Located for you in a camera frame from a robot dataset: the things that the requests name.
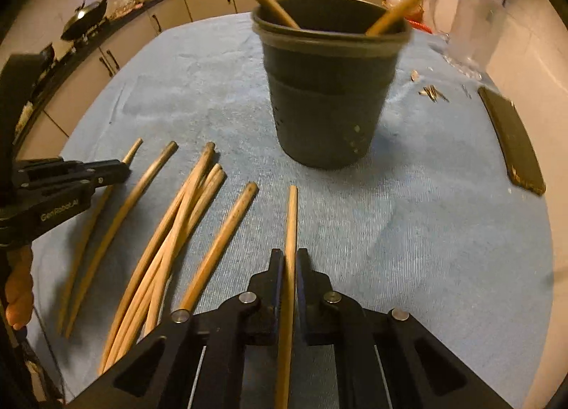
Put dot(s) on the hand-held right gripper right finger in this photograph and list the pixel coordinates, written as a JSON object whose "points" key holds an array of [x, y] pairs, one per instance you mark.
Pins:
{"points": [[304, 271]]}

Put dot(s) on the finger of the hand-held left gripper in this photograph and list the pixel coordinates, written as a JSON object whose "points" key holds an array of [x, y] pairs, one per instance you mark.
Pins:
{"points": [[111, 182], [66, 168]]}

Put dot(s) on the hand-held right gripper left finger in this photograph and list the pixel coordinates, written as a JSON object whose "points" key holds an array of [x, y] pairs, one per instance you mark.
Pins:
{"points": [[276, 271]]}

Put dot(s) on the bunch of wooden chopsticks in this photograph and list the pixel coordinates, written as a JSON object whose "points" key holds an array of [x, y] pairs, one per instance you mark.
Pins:
{"points": [[219, 247]]}

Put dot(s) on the black plastic utensil cup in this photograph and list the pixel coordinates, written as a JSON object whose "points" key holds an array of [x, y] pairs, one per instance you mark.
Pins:
{"points": [[324, 103]]}

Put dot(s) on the person's left hand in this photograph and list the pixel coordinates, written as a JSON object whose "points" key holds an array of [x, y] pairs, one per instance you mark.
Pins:
{"points": [[20, 289]]}

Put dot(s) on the blue tablecloth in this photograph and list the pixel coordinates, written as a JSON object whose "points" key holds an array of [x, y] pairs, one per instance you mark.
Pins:
{"points": [[399, 236]]}

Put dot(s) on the black wok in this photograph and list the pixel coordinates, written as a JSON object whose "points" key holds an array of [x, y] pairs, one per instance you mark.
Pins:
{"points": [[82, 14]]}

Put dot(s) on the crinkled snack bag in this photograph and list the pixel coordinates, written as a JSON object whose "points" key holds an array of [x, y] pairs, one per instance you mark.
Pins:
{"points": [[124, 5]]}

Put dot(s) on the small scattered scraps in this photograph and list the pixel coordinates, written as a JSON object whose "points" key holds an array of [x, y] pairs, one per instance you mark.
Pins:
{"points": [[432, 93]]}

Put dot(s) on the black smartphone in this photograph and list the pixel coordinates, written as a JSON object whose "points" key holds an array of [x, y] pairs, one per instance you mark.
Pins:
{"points": [[510, 138]]}

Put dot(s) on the clear plastic bag of food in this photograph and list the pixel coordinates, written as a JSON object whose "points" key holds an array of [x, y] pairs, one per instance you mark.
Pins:
{"points": [[401, 3]]}

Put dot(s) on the clear glass pitcher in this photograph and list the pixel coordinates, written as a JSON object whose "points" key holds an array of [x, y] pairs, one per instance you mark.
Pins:
{"points": [[470, 27]]}

